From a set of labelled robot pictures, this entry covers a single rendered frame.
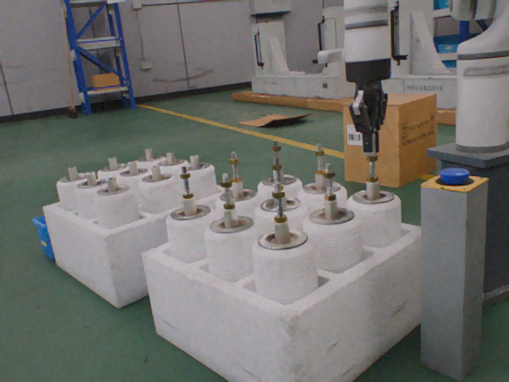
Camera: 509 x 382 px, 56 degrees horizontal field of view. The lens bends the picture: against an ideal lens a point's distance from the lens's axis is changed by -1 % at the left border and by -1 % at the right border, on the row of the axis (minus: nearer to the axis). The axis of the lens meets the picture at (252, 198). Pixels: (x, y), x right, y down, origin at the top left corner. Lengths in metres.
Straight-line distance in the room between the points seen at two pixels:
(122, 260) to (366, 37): 0.69
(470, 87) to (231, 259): 0.54
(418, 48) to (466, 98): 2.52
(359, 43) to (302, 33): 7.25
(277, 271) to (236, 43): 6.93
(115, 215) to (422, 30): 2.78
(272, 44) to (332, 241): 4.58
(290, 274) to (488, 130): 0.49
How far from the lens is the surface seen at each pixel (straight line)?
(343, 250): 0.78
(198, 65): 7.31
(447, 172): 0.75
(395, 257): 0.84
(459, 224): 0.73
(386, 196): 0.89
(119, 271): 1.12
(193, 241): 0.87
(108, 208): 1.12
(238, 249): 0.77
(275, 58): 5.21
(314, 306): 0.69
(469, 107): 0.99
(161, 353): 0.96
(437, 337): 0.84
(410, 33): 3.54
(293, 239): 0.72
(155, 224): 1.14
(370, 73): 0.81
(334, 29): 4.06
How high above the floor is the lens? 0.52
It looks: 17 degrees down
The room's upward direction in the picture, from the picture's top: 6 degrees counter-clockwise
